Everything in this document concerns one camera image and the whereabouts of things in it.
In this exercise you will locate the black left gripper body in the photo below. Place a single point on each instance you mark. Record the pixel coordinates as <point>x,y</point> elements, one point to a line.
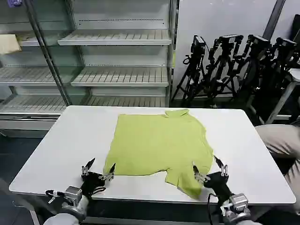
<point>92,182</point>

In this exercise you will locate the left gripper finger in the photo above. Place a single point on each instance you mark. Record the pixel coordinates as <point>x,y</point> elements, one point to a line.
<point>109,174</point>
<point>87,167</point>

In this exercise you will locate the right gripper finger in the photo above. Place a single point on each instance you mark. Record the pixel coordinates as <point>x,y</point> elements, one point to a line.
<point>223,170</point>
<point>200,177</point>

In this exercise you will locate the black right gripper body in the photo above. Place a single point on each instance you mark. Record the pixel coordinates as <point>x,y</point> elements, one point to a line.
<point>219,185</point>

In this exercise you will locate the lime green polo shirt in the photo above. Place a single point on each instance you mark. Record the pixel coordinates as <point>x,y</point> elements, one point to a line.
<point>152,145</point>

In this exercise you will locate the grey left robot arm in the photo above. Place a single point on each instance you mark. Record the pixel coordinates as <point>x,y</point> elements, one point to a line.
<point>72,206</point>

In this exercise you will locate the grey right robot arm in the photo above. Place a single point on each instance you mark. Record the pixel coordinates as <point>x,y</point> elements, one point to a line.
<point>236,208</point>

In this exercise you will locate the person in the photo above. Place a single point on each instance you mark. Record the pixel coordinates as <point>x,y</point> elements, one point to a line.
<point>279,140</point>

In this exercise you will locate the glass door shelf cabinet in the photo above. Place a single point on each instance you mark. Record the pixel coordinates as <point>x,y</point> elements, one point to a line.
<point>28,77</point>

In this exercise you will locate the white empty shelf rack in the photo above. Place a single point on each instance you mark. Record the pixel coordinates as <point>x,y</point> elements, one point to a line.
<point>122,58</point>

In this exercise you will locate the dark monitor screen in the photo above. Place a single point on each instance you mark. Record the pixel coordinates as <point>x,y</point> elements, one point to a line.
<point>296,28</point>

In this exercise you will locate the grey slanted pole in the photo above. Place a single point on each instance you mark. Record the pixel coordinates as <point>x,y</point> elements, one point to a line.
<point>274,18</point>

